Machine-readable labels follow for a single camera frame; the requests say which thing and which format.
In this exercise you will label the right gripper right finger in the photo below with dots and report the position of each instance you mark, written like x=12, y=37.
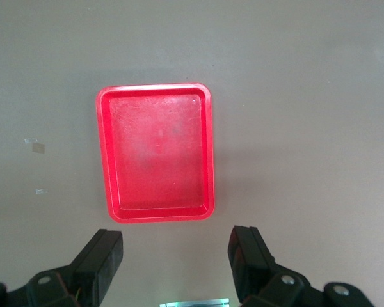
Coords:
x=252, y=265

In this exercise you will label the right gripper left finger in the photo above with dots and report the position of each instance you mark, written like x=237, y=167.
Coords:
x=96, y=262

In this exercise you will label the clear tape strip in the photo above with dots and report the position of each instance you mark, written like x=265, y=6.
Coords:
x=31, y=140
x=41, y=191

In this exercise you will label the brown tape square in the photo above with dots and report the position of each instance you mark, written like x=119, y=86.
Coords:
x=38, y=147

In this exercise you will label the red plastic tray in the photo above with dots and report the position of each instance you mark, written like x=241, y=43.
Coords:
x=160, y=153

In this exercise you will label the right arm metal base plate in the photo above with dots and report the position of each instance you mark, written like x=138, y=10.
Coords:
x=195, y=303

